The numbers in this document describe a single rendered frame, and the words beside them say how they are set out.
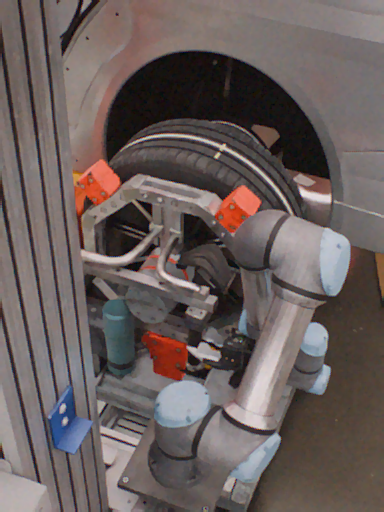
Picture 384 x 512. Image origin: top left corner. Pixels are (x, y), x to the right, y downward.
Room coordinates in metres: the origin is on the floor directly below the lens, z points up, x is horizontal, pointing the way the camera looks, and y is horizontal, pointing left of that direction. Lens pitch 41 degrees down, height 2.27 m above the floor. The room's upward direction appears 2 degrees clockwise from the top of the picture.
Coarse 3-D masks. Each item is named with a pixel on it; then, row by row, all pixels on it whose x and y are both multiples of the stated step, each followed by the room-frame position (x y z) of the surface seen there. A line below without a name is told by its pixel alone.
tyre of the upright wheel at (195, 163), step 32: (160, 128) 1.83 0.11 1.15; (192, 128) 1.79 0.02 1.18; (224, 128) 1.80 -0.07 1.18; (128, 160) 1.69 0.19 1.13; (160, 160) 1.65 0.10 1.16; (192, 160) 1.63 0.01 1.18; (224, 160) 1.66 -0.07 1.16; (256, 160) 1.71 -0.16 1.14; (224, 192) 1.58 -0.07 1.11; (256, 192) 1.59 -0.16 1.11; (288, 192) 1.68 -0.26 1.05
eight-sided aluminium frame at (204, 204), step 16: (144, 176) 1.64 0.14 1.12; (128, 192) 1.59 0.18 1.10; (144, 192) 1.58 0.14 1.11; (160, 192) 1.56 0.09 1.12; (176, 192) 1.59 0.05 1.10; (192, 192) 1.57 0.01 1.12; (208, 192) 1.57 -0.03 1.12; (96, 208) 1.63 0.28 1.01; (112, 208) 1.61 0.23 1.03; (176, 208) 1.54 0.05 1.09; (192, 208) 1.53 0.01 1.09; (208, 208) 1.51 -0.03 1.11; (96, 224) 1.65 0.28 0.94; (208, 224) 1.51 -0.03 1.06; (96, 240) 1.64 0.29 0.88; (224, 240) 1.49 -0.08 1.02; (112, 288) 1.62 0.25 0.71; (128, 288) 1.66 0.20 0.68; (176, 320) 1.59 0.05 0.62; (224, 320) 1.53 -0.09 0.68; (176, 336) 1.54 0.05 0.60; (224, 336) 1.48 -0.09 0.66
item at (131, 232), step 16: (128, 208) 1.85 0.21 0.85; (144, 208) 1.69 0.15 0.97; (112, 224) 1.74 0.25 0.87; (128, 224) 1.72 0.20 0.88; (144, 224) 1.89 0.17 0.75; (192, 224) 1.67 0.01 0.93; (112, 240) 1.73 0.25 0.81; (128, 240) 1.80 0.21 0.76; (208, 240) 1.62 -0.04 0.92; (112, 256) 1.71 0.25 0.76; (144, 256) 1.69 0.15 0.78; (240, 272) 1.58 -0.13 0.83; (240, 288) 1.68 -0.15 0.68; (224, 304) 1.63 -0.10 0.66; (240, 304) 1.57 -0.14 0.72
